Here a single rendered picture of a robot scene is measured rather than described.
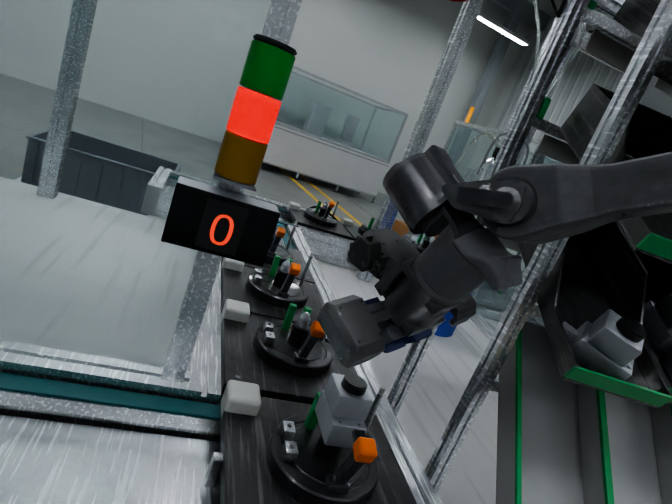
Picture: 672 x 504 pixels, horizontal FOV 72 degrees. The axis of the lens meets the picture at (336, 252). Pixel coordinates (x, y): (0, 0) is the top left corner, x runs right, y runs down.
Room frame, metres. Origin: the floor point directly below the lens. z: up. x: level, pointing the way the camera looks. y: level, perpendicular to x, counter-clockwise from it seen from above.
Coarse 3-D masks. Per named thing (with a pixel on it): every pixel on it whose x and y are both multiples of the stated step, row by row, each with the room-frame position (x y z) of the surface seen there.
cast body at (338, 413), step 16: (336, 384) 0.48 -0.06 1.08; (352, 384) 0.48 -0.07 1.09; (320, 400) 0.50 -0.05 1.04; (336, 400) 0.47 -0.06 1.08; (352, 400) 0.47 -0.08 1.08; (368, 400) 0.48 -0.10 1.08; (320, 416) 0.49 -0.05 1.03; (336, 416) 0.47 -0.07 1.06; (352, 416) 0.47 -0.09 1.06; (336, 432) 0.45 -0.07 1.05; (352, 448) 0.46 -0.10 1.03
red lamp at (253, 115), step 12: (240, 96) 0.52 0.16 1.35; (252, 96) 0.51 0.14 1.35; (264, 96) 0.51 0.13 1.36; (240, 108) 0.51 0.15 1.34; (252, 108) 0.51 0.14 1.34; (264, 108) 0.52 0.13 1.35; (276, 108) 0.53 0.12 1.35; (228, 120) 0.53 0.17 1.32; (240, 120) 0.51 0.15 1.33; (252, 120) 0.51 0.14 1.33; (264, 120) 0.52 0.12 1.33; (240, 132) 0.51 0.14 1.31; (252, 132) 0.51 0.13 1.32; (264, 132) 0.52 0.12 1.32
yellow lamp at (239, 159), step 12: (228, 132) 0.52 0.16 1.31; (228, 144) 0.51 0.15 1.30; (240, 144) 0.51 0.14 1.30; (252, 144) 0.52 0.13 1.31; (264, 144) 0.53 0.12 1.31; (228, 156) 0.51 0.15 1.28; (240, 156) 0.51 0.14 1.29; (252, 156) 0.52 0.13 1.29; (216, 168) 0.52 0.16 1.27; (228, 168) 0.51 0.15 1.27; (240, 168) 0.51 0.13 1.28; (252, 168) 0.52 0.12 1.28; (240, 180) 0.51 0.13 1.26; (252, 180) 0.53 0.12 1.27
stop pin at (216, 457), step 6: (216, 456) 0.44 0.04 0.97; (222, 456) 0.45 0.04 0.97; (210, 462) 0.45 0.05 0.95; (216, 462) 0.44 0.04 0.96; (222, 462) 0.44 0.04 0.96; (210, 468) 0.44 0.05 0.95; (216, 468) 0.44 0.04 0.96; (210, 474) 0.44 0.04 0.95; (216, 474) 0.44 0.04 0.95; (204, 480) 0.45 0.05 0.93; (210, 480) 0.44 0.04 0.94; (216, 480) 0.44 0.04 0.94; (204, 486) 0.44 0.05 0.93; (210, 486) 0.44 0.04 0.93
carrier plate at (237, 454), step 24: (264, 408) 0.55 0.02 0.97; (288, 408) 0.57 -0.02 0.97; (240, 432) 0.49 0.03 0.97; (264, 432) 0.51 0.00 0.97; (240, 456) 0.45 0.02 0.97; (264, 456) 0.47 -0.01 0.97; (384, 456) 0.55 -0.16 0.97; (240, 480) 0.42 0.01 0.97; (264, 480) 0.43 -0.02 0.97; (384, 480) 0.50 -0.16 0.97
